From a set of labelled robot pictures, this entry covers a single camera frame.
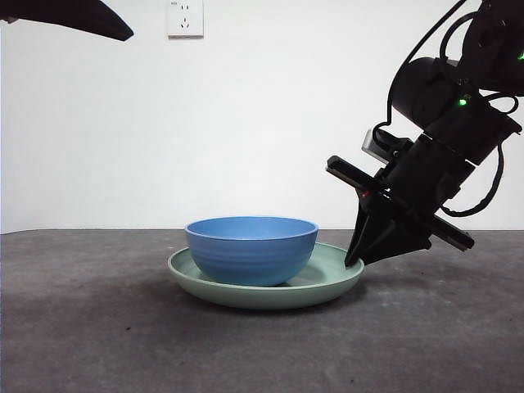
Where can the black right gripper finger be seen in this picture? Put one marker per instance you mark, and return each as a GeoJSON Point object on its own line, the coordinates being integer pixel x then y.
{"type": "Point", "coordinates": [364, 229]}
{"type": "Point", "coordinates": [401, 241]}

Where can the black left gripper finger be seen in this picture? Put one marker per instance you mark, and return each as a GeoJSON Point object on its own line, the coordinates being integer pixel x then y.
{"type": "Point", "coordinates": [73, 14]}

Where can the blue bowl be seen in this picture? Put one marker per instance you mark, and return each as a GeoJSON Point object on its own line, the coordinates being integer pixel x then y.
{"type": "Point", "coordinates": [249, 254]}

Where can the green plate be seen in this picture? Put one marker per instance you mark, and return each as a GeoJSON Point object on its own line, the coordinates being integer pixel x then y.
{"type": "Point", "coordinates": [266, 299]}

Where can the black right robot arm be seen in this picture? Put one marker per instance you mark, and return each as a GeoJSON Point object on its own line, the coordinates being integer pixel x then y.
{"type": "Point", "coordinates": [425, 90]}

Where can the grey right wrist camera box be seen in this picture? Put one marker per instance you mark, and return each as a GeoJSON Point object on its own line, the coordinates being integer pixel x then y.
{"type": "Point", "coordinates": [370, 145]}

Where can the white wall socket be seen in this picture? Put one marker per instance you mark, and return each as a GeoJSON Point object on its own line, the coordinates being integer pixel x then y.
{"type": "Point", "coordinates": [185, 20]}

